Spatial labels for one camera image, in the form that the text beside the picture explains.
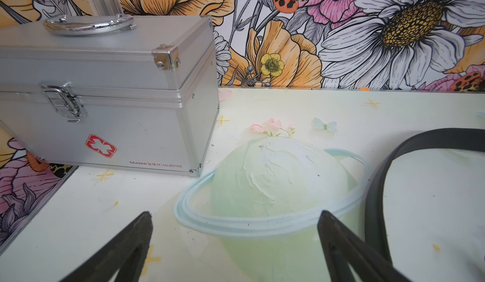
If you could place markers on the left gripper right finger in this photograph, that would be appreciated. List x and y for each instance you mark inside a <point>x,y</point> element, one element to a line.
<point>348,257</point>

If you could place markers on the black leather belt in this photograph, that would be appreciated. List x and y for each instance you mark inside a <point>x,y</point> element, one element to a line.
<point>448,138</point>

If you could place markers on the silver metal case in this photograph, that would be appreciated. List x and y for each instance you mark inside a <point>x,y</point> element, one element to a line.
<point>122,92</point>

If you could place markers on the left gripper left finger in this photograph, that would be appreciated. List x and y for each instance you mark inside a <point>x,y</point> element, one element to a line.
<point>122,258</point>

